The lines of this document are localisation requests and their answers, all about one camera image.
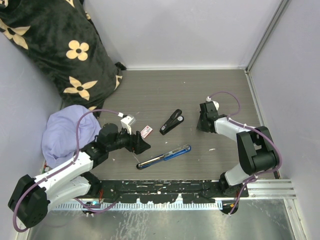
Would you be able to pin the aluminium slotted rail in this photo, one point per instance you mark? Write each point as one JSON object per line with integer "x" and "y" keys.
{"x": 261, "y": 189}

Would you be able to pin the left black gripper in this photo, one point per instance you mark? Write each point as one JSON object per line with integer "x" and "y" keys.
{"x": 135, "y": 141}

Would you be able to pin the black floral plush blanket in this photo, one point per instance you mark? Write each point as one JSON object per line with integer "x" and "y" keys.
{"x": 61, "y": 39}

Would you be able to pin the black mounting base plate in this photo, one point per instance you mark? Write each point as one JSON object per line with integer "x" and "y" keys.
{"x": 163, "y": 191}

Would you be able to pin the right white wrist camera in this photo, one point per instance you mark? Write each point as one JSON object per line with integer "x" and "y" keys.
{"x": 216, "y": 104}

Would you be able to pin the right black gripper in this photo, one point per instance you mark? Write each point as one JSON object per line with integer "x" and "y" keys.
{"x": 200, "y": 127}

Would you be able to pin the lavender crumpled cloth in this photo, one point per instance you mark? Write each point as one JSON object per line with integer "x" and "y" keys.
{"x": 59, "y": 138}

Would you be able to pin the white slotted cable duct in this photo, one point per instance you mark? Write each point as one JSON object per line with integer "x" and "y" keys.
{"x": 150, "y": 206}

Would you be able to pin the blue stapler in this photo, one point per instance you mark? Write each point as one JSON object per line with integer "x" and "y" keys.
{"x": 164, "y": 157}

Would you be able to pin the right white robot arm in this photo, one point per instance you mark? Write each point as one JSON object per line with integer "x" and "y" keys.
{"x": 256, "y": 150}

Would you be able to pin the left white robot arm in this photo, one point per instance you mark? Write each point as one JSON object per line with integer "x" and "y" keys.
{"x": 34, "y": 197}

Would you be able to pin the aluminium corner frame post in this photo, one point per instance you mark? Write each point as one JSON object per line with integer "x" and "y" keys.
{"x": 280, "y": 10}

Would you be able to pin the white red staple box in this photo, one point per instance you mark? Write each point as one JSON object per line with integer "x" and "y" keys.
{"x": 146, "y": 131}

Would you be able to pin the black stapler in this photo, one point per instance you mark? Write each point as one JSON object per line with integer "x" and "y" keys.
{"x": 173, "y": 121}

